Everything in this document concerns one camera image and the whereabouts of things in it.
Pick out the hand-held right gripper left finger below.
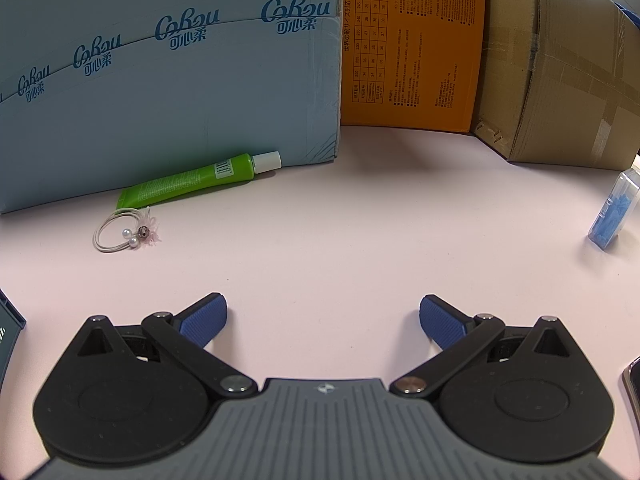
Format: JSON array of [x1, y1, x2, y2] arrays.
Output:
[[75, 291, 258, 401]]

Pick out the green tube white cap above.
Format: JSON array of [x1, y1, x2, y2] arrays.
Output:
[[116, 151, 282, 211]]

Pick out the smartphone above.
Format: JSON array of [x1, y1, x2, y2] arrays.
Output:
[[621, 356, 640, 411]]

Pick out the wire bracelet with pearls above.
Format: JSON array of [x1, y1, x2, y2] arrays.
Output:
[[92, 206, 162, 252]]

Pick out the dark blue storage bin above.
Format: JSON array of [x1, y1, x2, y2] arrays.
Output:
[[0, 289, 27, 381]]

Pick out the orange cardboard box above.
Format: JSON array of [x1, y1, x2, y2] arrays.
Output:
[[340, 0, 488, 135]]

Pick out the pink desktop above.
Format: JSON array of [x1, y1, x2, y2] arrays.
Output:
[[0, 124, 640, 480]]

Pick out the brown cardboard box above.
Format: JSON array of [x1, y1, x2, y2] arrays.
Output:
[[472, 0, 640, 171]]

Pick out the clear box of blue picks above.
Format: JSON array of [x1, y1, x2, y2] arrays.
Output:
[[587, 169, 640, 250]]

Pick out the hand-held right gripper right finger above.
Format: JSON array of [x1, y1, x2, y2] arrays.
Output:
[[389, 293, 571, 401]]

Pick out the large light blue cardboard box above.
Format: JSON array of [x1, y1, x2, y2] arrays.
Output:
[[0, 0, 346, 216]]

